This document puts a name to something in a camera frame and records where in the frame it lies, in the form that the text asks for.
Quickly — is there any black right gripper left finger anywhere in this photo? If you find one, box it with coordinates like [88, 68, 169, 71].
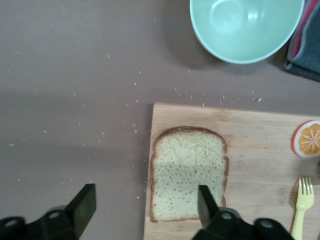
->
[0, 183, 97, 240]

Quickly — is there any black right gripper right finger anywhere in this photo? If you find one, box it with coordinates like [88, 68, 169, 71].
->
[192, 184, 295, 240]

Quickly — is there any bread slice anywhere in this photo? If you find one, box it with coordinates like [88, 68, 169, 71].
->
[149, 126, 230, 223]

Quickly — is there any wooden cutting board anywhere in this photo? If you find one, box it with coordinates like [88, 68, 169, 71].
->
[143, 102, 320, 240]

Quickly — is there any yellow plastic fork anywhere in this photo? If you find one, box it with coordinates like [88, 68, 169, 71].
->
[291, 177, 315, 240]

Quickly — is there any toy orange slice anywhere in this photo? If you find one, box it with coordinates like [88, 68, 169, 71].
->
[291, 119, 320, 159]

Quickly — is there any pale green bowl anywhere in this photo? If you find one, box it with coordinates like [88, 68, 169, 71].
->
[189, 0, 306, 65]

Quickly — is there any dark grey folded cloth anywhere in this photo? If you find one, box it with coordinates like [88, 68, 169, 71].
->
[283, 0, 320, 82]

